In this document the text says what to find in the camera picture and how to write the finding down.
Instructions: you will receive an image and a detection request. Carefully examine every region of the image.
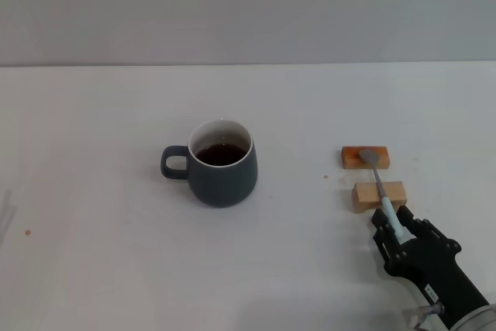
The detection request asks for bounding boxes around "dark brown coffee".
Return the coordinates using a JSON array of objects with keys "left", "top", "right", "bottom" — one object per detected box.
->
[{"left": 193, "top": 143, "right": 248, "bottom": 167}]

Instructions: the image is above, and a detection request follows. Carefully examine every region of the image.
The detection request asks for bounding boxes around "light wooden block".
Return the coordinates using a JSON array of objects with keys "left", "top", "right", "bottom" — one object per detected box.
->
[{"left": 351, "top": 181, "right": 408, "bottom": 214}]

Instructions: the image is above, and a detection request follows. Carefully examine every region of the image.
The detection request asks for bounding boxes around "light blue handled metal spoon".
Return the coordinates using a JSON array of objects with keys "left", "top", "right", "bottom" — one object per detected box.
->
[{"left": 358, "top": 149, "right": 408, "bottom": 240}]

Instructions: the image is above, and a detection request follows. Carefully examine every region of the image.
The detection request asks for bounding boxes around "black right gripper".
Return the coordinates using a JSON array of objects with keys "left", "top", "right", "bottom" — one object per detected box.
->
[{"left": 370, "top": 205, "right": 491, "bottom": 329}]

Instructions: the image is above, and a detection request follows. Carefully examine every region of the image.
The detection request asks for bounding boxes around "dark grey ceramic mug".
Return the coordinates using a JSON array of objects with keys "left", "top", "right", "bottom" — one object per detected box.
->
[{"left": 160, "top": 119, "right": 259, "bottom": 209}]

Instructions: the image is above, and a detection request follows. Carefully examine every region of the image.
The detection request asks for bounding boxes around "dark orange wooden block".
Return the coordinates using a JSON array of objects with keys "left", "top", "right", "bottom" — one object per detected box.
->
[{"left": 341, "top": 146, "right": 390, "bottom": 171}]

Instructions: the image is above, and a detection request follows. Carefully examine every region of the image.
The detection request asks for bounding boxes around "dark cable with metal plugs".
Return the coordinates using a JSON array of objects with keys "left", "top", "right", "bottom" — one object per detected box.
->
[{"left": 402, "top": 302, "right": 446, "bottom": 330}]

